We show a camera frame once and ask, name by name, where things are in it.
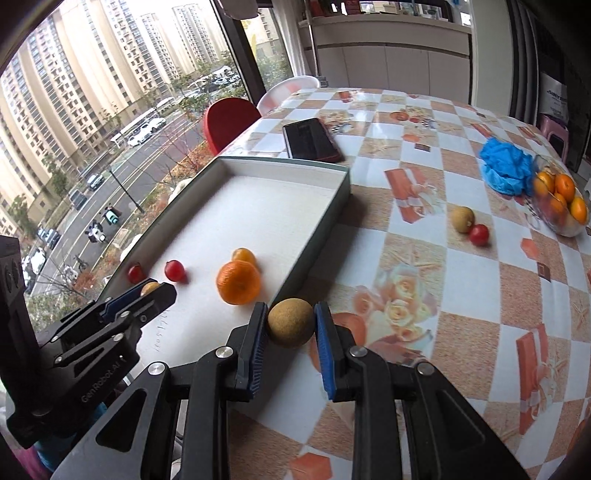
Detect metal pole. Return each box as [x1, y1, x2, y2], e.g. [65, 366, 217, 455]
[305, 23, 321, 88]

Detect black tablet with red case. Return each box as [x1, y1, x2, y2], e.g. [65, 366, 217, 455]
[281, 117, 346, 164]

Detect white cabinet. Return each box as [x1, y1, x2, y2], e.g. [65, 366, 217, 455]
[298, 14, 474, 104]

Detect blue plastic bag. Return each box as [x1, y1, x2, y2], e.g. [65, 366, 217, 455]
[478, 137, 536, 197]

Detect small mandarin orange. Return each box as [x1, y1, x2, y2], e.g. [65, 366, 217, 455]
[216, 260, 262, 306]

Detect black window frame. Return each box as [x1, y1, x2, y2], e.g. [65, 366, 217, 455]
[215, 0, 271, 107]

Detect white chair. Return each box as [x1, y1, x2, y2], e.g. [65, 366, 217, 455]
[256, 76, 320, 116]

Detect pink plastic stool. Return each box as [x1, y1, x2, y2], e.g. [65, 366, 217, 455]
[538, 114, 571, 160]

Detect grey box with white inside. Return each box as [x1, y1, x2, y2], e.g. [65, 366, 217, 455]
[102, 156, 352, 370]

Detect red chair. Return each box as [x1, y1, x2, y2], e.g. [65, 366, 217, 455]
[203, 98, 262, 156]

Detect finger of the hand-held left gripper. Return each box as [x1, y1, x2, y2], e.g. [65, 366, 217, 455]
[34, 278, 160, 344]
[53, 284, 177, 365]

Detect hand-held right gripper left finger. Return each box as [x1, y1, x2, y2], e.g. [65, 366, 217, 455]
[51, 302, 269, 480]

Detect large brown round fruit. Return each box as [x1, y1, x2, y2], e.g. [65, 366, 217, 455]
[267, 298, 316, 348]

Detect yellow cherry tomato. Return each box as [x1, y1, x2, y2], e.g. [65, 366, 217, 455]
[231, 247, 257, 271]

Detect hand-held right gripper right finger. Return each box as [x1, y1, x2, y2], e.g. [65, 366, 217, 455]
[314, 302, 532, 480]

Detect white printed bag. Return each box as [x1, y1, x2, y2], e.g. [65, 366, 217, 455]
[538, 71, 571, 123]

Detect clear glass bowl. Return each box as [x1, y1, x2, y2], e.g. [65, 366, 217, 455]
[526, 154, 591, 238]

